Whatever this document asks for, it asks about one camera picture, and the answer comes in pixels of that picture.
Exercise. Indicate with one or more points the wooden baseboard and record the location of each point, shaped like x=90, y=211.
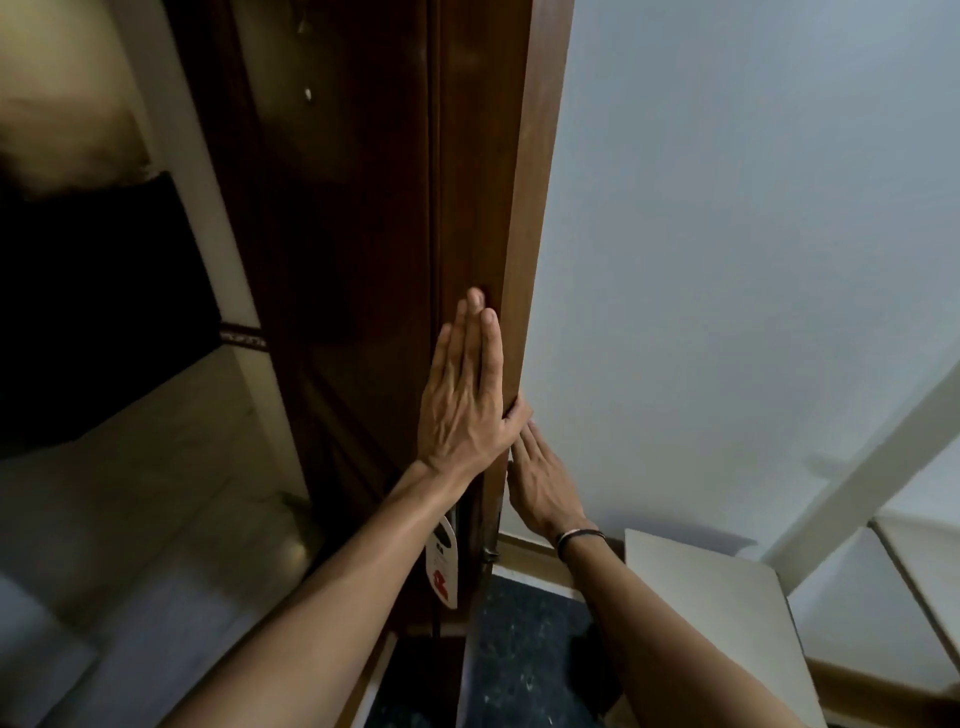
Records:
x=529, y=559

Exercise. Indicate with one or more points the person's left hand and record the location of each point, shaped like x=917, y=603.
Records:
x=457, y=420

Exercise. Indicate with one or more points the white door hanger sign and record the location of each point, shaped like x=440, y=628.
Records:
x=442, y=562

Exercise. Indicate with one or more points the person's right thumb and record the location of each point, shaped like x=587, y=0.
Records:
x=513, y=486

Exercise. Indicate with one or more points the white flat board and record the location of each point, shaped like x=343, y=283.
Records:
x=720, y=607

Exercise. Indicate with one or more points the person's left little finger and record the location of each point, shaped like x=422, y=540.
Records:
x=439, y=356

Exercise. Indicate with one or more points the person's right hand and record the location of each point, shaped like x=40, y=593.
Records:
x=544, y=487

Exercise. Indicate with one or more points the patterned border tile strip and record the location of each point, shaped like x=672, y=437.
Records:
x=244, y=337

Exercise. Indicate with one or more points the metal door latch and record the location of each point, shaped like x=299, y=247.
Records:
x=490, y=555

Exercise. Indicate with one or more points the person's left thumb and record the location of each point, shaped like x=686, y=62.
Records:
x=516, y=420

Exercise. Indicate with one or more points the person's left middle finger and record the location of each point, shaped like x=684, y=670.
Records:
x=474, y=334

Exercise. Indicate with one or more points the white shelf panel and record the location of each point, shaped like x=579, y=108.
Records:
x=926, y=570

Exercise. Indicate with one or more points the white diagonal beam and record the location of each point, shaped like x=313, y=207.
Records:
x=870, y=480

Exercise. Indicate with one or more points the person's right forearm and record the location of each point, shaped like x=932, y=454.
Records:
x=667, y=645

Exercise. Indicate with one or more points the dark brown wooden door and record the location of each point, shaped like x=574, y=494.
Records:
x=360, y=225

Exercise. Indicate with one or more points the person's left forearm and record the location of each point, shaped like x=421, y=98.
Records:
x=322, y=607

